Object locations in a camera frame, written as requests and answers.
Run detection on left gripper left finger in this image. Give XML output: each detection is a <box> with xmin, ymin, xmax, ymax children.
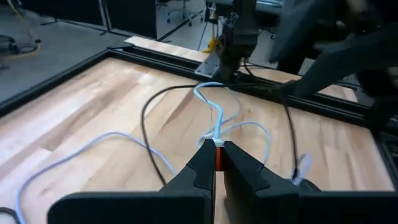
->
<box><xmin>47</xmin><ymin>139</ymin><xmax>216</xmax><ymax>224</ymax></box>

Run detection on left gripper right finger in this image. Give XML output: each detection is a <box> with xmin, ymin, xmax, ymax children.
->
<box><xmin>223</xmin><ymin>140</ymin><xmax>398</xmax><ymax>224</ymax></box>

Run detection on white looped cable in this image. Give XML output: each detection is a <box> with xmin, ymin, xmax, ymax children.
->
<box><xmin>193</xmin><ymin>81</ymin><xmax>272</xmax><ymax>172</ymax></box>

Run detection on black USB cable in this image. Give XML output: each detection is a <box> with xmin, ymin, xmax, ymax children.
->
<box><xmin>140</xmin><ymin>83</ymin><xmax>299</xmax><ymax>185</ymax></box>

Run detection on grey braided USB cable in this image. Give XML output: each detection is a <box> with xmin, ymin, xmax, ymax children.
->
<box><xmin>14</xmin><ymin>131</ymin><xmax>175</xmax><ymax>224</ymax></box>

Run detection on office chair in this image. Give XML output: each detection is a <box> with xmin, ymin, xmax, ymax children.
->
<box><xmin>166</xmin><ymin>0</ymin><xmax>200</xmax><ymax>27</ymax></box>

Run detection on black curtain partition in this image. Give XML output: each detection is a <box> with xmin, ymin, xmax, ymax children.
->
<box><xmin>20</xmin><ymin>0</ymin><xmax>158</xmax><ymax>40</ymax></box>

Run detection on black metal rig frame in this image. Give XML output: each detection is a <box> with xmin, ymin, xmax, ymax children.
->
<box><xmin>0</xmin><ymin>42</ymin><xmax>398</xmax><ymax>187</ymax></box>

